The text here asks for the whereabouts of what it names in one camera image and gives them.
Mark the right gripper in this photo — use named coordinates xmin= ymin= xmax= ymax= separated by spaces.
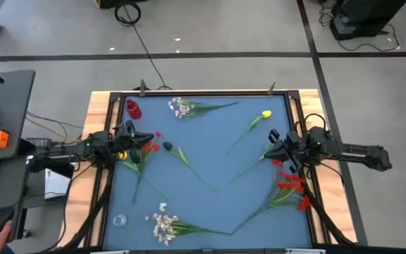
xmin=264 ymin=128 xmax=308 ymax=174

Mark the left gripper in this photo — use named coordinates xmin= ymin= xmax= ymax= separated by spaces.
xmin=113 ymin=119 xmax=155 ymax=165

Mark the small red flower bunch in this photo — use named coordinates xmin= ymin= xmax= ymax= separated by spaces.
xmin=132 ymin=131 xmax=164 ymax=205

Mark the dark purple artificial tulip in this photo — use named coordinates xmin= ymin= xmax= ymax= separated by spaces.
xmin=229 ymin=140 xmax=274 ymax=183
xmin=162 ymin=140 xmax=219 ymax=193

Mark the yellow artificial tulip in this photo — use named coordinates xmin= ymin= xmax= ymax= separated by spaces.
xmin=118 ymin=150 xmax=171 ymax=201
xmin=225 ymin=109 xmax=273 ymax=157

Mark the large red flower bunch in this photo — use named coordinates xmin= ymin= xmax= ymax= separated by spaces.
xmin=231 ymin=158 xmax=312 ymax=234

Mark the white artificial flower bunch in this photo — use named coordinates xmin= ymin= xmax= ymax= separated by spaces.
xmin=144 ymin=202 xmax=233 ymax=247
xmin=167 ymin=97 xmax=240 ymax=120

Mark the red glass vase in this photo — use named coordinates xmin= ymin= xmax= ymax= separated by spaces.
xmin=125 ymin=99 xmax=143 ymax=120

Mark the clear glass vase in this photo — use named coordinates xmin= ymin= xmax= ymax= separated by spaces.
xmin=112 ymin=214 xmax=128 ymax=228

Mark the white paper pad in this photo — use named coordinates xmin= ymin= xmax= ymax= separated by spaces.
xmin=44 ymin=168 xmax=72 ymax=201

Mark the black power brick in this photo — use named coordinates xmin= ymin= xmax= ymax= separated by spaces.
xmin=26 ymin=138 xmax=52 ymax=148

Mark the black cart base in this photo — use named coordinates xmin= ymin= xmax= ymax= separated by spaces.
xmin=95 ymin=0 xmax=147 ymax=8

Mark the grey desk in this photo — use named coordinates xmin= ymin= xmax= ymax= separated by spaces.
xmin=0 ymin=69 xmax=37 ymax=248

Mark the black floor equipment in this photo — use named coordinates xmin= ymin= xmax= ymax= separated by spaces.
xmin=328 ymin=0 xmax=406 ymax=40

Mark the black computer mouse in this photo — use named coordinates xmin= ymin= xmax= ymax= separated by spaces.
xmin=0 ymin=206 xmax=15 ymax=234

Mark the black aluminium table frame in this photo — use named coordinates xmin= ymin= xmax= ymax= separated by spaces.
xmin=85 ymin=90 xmax=326 ymax=252

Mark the black braided cable sleeve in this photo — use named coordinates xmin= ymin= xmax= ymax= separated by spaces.
xmin=60 ymin=165 xmax=116 ymax=250
xmin=301 ymin=176 xmax=357 ymax=246

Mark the yellow cable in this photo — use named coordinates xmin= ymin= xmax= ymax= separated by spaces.
xmin=25 ymin=117 xmax=68 ymax=140

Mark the white table bracket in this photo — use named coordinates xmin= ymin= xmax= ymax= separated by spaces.
xmin=285 ymin=248 xmax=326 ymax=254

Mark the black coiled floor cable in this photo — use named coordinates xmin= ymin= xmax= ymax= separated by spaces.
xmin=113 ymin=1 xmax=173 ymax=91

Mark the thin black equipment cable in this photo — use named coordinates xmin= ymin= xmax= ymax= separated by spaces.
xmin=317 ymin=0 xmax=403 ymax=53

